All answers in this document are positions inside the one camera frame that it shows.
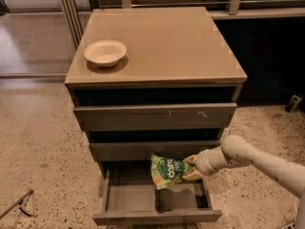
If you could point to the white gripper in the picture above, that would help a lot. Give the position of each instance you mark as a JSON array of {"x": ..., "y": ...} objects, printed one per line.
[{"x": 204, "y": 163}]

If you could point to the green rice chip bag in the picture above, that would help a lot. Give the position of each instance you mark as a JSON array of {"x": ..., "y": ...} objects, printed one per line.
[{"x": 168, "y": 171}]

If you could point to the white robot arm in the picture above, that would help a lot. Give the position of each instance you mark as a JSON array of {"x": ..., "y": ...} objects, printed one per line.
[{"x": 235, "y": 151}]

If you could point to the top grey drawer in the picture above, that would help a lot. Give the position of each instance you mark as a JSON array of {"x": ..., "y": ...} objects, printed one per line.
[{"x": 155, "y": 117}]

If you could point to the grey drawer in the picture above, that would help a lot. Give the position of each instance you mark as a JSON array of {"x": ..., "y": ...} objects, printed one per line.
[
  {"x": 142, "y": 150},
  {"x": 155, "y": 117},
  {"x": 130, "y": 197}
]

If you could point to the middle grey drawer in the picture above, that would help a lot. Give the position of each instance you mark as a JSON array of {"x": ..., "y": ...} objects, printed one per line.
[{"x": 142, "y": 150}]

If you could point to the bottom grey drawer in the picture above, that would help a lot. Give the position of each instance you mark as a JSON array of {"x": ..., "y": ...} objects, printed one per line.
[{"x": 130, "y": 197}]

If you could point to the grey drawer cabinet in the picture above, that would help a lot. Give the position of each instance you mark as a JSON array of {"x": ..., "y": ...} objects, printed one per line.
[{"x": 174, "y": 56}]

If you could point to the white paper bowl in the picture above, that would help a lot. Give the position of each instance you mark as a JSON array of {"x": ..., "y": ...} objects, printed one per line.
[{"x": 105, "y": 53}]

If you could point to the metal bar on floor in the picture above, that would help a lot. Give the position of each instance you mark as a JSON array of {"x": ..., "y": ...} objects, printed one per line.
[{"x": 19, "y": 205}]

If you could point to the small grey floor bracket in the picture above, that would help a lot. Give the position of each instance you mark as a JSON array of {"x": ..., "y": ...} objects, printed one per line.
[{"x": 293, "y": 103}]

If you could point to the sliding door frame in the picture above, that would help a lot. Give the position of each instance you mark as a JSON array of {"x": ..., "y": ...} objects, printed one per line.
[{"x": 70, "y": 12}]

